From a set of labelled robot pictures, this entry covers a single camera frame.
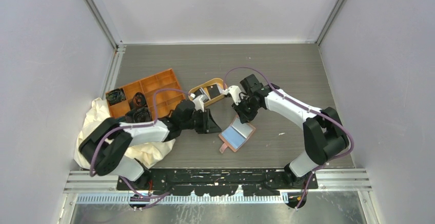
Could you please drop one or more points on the dark rolled belt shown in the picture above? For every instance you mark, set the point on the dark rolled belt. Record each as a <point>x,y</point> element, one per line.
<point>115,96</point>
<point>138,101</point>
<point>138,116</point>

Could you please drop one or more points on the orange compartment tray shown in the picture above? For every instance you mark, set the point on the orange compartment tray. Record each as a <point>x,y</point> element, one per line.
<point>162,92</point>

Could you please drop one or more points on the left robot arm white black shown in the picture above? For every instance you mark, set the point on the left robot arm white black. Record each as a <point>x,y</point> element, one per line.
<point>104,149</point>

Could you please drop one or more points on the cream cloth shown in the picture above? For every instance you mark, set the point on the cream cloth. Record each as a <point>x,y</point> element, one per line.
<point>148,153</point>

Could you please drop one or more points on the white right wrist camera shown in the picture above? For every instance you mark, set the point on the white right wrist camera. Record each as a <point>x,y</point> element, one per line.
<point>234,92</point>

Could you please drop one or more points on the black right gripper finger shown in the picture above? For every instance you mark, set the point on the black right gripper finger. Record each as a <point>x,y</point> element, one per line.
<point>251,113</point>
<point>244,116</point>

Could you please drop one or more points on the dark rolled belt lower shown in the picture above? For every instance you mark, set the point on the dark rolled belt lower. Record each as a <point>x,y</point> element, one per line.
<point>138,116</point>

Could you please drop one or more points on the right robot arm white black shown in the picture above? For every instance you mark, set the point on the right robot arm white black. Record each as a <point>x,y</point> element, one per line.
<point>324,137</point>

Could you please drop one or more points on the black card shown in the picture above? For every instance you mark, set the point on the black card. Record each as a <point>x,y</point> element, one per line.
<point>214,91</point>

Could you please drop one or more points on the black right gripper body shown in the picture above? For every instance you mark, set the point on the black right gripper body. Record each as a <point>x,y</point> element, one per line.
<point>245,102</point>

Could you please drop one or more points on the oval wooden card tray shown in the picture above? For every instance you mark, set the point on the oval wooden card tray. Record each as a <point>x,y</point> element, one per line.
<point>218,81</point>

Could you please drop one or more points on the dark rolled belt middle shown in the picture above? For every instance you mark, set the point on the dark rolled belt middle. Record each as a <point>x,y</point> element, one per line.
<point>138,101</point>

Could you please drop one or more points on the dark rolled belt upper left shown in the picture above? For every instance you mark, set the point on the dark rolled belt upper left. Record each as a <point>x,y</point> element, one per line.
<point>115,96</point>

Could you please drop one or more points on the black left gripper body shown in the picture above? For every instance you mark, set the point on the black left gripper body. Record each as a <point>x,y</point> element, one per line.
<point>198,118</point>

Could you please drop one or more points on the black mounting base plate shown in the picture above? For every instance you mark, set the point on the black mounting base plate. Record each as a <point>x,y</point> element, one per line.
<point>221,182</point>

